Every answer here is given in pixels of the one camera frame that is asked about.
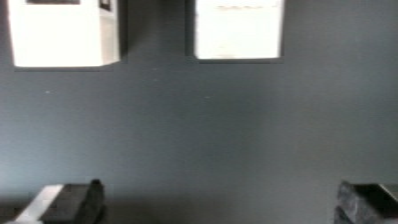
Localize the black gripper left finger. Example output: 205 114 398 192
12 179 106 224

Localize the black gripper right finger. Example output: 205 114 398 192
332 181 398 224

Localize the white leg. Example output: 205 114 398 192
6 0 120 68
193 0 285 60

